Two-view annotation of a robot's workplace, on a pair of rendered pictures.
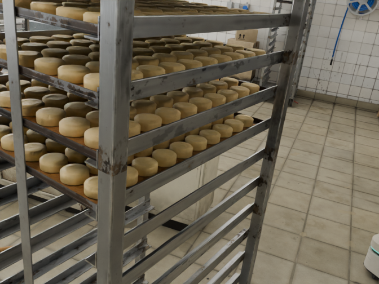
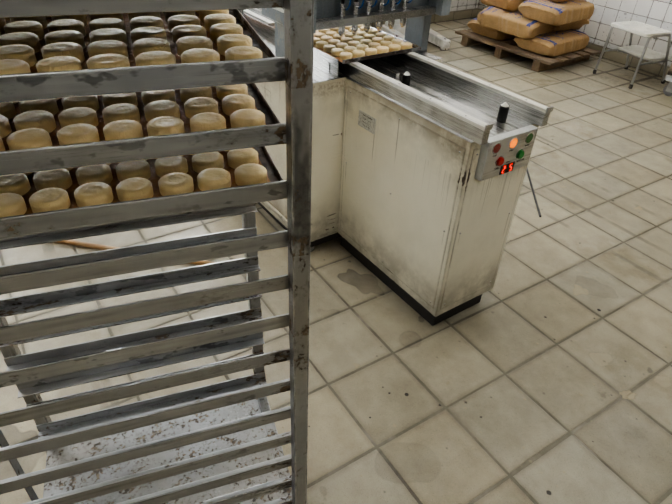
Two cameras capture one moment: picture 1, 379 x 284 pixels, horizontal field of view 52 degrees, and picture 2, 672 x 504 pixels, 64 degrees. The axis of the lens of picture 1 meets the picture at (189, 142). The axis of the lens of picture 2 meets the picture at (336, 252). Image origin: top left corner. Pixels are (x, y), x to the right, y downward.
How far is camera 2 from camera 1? 0.83 m
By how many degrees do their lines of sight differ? 34
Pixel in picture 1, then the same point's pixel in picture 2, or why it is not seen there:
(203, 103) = (63, 137)
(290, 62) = (289, 83)
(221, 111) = (74, 155)
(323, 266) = (620, 462)
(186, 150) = (39, 204)
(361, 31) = not seen: outside the picture
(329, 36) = not seen: outside the picture
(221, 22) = not seen: outside the picture
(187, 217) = (426, 298)
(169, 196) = (408, 259)
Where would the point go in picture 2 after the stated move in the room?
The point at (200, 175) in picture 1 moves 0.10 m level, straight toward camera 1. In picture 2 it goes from (447, 242) to (432, 255)
